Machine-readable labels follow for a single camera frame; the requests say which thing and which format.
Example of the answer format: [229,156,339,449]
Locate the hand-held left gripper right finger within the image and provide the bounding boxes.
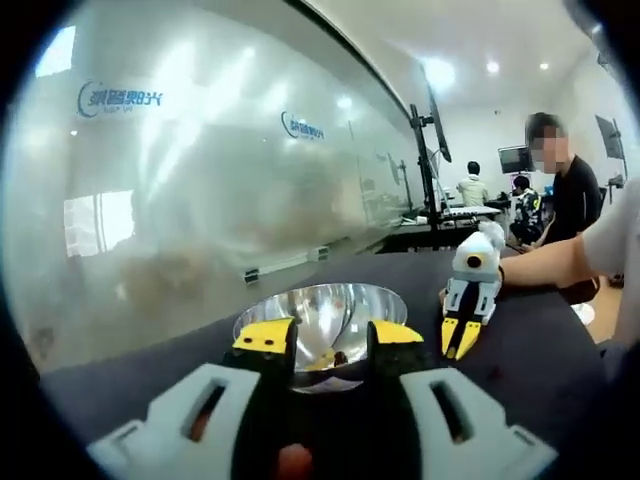
[367,320,560,480]

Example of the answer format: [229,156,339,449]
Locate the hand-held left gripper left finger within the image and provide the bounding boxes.
[87,316,301,480]

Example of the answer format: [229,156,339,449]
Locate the metal bowl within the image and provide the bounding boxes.
[232,282,409,394]

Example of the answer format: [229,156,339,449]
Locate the person's left hand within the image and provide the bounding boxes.
[276,442,315,480]

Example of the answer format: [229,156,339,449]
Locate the black monitor stand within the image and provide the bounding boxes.
[408,103,445,232]

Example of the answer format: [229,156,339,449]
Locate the small monitor with stand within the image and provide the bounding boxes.
[385,151,414,217]

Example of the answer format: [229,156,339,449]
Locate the large round ceiling light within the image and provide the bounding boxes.
[424,57,456,91]

